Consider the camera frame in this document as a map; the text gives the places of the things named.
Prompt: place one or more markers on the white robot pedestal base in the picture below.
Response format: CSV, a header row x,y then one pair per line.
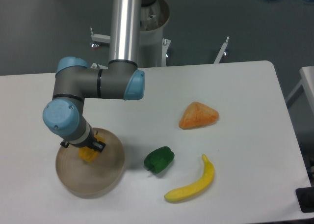
x,y
153,47

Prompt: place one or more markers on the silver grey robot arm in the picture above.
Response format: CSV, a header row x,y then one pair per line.
x,y
75,81

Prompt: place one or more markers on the green toy pepper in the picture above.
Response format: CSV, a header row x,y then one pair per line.
x,y
159,159

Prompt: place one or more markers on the orange toy sandwich triangle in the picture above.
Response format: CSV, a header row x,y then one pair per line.
x,y
198,115

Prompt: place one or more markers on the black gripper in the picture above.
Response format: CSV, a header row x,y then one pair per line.
x,y
82,138

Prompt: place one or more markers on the black device at edge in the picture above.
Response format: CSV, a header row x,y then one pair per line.
x,y
305,198

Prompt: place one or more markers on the yellow toy pepper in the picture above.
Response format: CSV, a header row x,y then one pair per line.
x,y
88,154

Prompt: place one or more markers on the yellow toy banana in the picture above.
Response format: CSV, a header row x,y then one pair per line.
x,y
193,189

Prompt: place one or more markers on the beige round plate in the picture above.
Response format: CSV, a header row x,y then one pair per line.
x,y
91,179

